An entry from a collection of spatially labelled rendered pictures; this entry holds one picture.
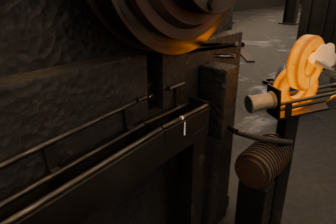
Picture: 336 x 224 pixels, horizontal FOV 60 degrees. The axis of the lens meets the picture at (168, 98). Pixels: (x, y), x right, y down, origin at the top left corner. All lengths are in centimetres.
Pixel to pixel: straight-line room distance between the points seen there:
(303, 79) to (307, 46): 9
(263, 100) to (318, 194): 92
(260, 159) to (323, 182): 98
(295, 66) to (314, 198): 105
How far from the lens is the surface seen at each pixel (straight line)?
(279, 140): 102
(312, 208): 170
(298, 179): 188
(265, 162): 97
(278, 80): 102
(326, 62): 87
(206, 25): 73
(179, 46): 68
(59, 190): 57
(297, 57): 84
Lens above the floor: 103
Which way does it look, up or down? 21 degrees down
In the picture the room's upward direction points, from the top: straight up
